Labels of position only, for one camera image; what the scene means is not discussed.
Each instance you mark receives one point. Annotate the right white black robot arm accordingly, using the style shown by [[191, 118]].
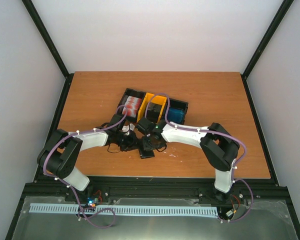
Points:
[[219, 147]]

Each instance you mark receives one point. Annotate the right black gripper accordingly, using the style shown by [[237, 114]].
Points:
[[147, 147]]

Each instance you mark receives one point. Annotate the stack of red cards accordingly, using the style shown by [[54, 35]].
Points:
[[132, 105]]

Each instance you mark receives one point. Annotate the black bin with blue cards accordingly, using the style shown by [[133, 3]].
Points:
[[180, 105]]

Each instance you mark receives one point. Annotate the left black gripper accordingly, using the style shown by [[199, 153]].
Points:
[[133, 144]]

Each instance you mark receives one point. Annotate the stack of blue cards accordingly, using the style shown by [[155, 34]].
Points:
[[175, 115]]

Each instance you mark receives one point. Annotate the yellow plastic bin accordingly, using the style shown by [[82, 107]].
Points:
[[162, 100]]

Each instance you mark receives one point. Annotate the black leather card holder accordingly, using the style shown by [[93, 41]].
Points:
[[146, 154]]

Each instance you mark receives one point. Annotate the light blue slotted cable duct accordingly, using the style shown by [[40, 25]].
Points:
[[127, 210]]

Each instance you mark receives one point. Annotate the black aluminium frame rail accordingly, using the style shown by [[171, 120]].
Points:
[[156, 187]]

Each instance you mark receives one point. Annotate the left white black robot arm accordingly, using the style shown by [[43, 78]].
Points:
[[60, 153]]

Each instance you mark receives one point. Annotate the black card holders in bin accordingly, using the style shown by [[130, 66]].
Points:
[[153, 112]]

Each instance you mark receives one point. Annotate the black bin with red cards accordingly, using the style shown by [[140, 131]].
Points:
[[129, 92]]

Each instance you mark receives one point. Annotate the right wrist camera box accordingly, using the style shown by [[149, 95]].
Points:
[[145, 126]]

